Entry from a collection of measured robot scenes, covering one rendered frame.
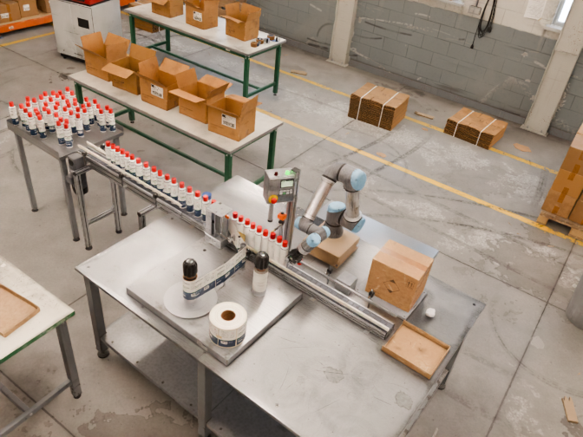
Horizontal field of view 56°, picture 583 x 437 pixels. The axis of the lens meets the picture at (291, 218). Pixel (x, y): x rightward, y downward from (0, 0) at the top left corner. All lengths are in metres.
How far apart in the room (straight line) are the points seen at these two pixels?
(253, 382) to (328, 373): 0.40
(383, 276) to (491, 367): 1.49
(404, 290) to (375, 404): 0.73
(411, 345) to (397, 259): 0.50
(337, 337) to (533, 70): 5.72
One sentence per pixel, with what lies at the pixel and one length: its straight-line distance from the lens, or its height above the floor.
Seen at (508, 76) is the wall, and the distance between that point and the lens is 8.23.
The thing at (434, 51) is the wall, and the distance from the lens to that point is 8.49.
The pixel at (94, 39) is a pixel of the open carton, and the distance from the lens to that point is 6.31.
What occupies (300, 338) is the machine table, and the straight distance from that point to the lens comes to 3.14.
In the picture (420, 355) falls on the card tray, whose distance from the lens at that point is 3.22.
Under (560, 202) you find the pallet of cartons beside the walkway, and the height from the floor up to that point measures 0.30.
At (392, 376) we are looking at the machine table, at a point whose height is 0.83.
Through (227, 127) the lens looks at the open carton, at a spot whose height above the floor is 0.88.
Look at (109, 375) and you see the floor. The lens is 4.06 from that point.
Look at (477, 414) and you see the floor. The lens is 4.19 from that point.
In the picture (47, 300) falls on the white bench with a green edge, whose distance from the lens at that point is 3.48.
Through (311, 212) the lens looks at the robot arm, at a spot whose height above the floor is 1.28.
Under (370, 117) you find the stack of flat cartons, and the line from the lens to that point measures 7.31.
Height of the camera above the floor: 3.20
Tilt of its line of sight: 37 degrees down
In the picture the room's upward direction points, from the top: 7 degrees clockwise
